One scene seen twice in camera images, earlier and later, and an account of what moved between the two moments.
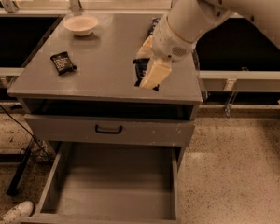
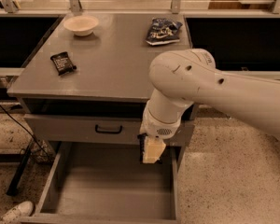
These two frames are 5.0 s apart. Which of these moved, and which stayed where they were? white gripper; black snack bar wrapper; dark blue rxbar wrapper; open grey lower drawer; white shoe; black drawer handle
Moved: dark blue rxbar wrapper; white gripper
Stayed: black snack bar wrapper; open grey lower drawer; black drawer handle; white shoe
